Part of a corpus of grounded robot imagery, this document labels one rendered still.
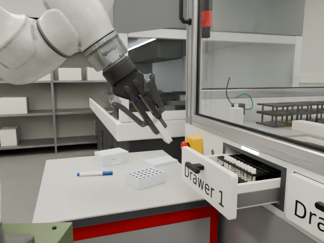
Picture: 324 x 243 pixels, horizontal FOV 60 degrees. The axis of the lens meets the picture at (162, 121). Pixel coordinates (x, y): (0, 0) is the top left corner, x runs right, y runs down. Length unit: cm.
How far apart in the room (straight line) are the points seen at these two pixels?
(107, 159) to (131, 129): 33
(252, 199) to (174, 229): 32
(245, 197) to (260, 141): 17
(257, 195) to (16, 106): 405
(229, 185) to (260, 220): 23
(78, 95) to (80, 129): 58
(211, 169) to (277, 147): 17
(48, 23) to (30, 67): 11
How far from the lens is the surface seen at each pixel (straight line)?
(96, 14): 63
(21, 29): 68
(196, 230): 100
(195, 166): 77
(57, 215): 89
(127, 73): 64
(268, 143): 78
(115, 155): 127
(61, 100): 492
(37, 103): 494
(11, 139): 464
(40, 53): 67
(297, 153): 71
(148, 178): 101
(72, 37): 64
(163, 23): 157
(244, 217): 94
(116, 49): 64
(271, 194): 77
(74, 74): 453
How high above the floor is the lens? 115
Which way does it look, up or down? 9 degrees down
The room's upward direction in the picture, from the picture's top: straight up
